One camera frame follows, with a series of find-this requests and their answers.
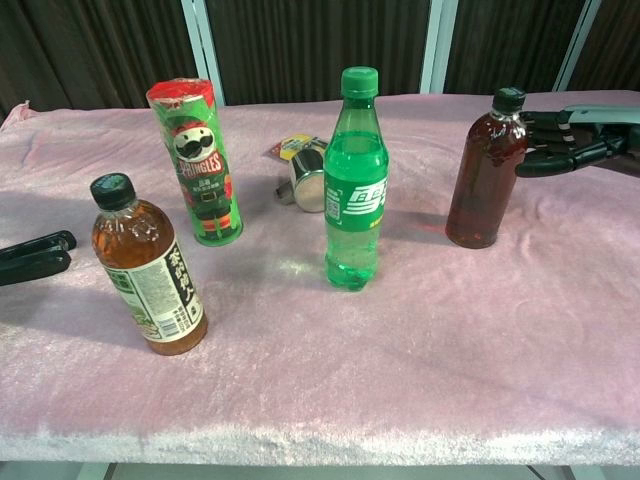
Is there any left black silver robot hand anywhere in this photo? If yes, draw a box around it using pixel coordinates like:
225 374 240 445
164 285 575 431
0 229 78 288

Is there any pale metal frame post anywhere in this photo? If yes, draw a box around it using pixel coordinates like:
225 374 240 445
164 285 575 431
552 0 602 93
180 0 226 107
419 0 459 95

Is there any stainless steel mug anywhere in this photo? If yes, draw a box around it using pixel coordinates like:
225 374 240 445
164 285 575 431
274 147 329 215

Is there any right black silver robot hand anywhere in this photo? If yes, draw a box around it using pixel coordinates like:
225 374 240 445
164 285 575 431
517 103 640 179

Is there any amber tea bottle white label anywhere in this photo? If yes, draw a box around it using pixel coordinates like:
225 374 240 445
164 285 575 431
89 172 209 357

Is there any dark red unlabelled tea bottle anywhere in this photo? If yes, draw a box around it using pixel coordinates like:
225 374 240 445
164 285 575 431
445 87 530 249

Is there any yellow razor blister pack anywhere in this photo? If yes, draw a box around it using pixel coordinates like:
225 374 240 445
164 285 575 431
263 133 329 162

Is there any green Pringles can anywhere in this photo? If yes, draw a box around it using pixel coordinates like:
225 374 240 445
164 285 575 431
145 77 245 249

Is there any green Sprite bottle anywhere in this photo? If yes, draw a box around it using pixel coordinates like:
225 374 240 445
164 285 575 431
323 66 390 293

